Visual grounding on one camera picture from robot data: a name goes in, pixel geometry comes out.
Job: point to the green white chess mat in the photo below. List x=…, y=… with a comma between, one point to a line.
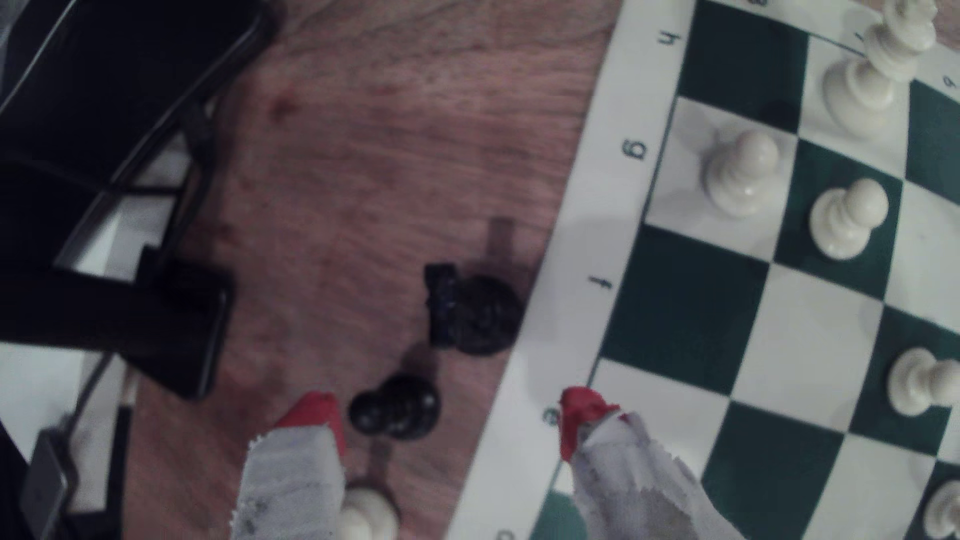
x=592, y=225

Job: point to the white pawn chess piece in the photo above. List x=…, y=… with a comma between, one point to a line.
x=919, y=382
x=739, y=180
x=844, y=221
x=945, y=514

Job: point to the captured white rook bottom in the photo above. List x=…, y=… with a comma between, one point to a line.
x=371, y=517

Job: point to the black knight chess piece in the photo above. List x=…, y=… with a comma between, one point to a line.
x=480, y=315

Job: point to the red tipped gripper finger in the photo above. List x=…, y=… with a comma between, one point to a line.
x=630, y=487
x=292, y=487

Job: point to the black pawn chess piece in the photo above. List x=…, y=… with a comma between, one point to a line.
x=401, y=409

